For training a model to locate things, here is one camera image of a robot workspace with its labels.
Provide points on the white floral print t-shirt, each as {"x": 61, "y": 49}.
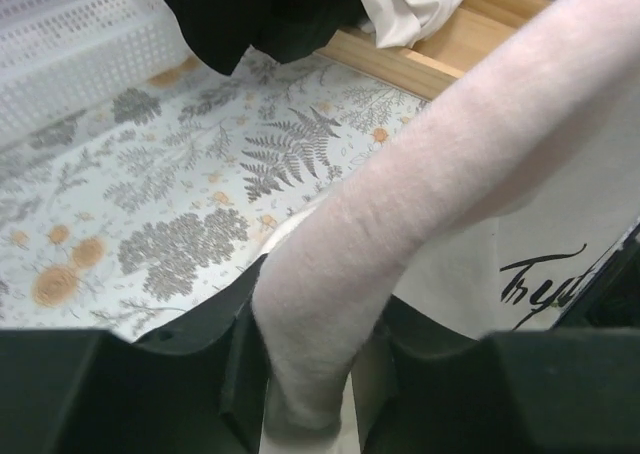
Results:
{"x": 488, "y": 211}

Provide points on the green and grey raglan shirt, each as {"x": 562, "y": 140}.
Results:
{"x": 402, "y": 23}

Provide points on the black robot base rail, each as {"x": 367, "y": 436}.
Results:
{"x": 611, "y": 298}

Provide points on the black t-shirt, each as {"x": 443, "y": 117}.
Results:
{"x": 219, "y": 32}

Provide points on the right wooden rack base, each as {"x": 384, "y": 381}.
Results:
{"x": 475, "y": 29}

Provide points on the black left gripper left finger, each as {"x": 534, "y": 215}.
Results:
{"x": 194, "y": 385}

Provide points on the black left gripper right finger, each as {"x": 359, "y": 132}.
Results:
{"x": 422, "y": 388}

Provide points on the floral patterned table mat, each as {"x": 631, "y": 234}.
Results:
{"x": 128, "y": 215}

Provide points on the white perforated plastic basket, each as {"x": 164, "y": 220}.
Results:
{"x": 62, "y": 56}

